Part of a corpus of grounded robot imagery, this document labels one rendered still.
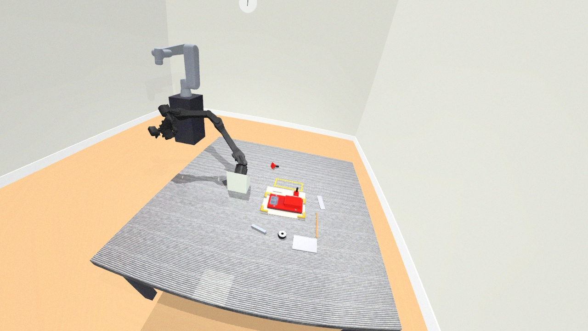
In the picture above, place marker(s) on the white flat rectangular sheet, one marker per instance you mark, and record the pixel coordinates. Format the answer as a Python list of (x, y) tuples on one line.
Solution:
[(304, 244)]

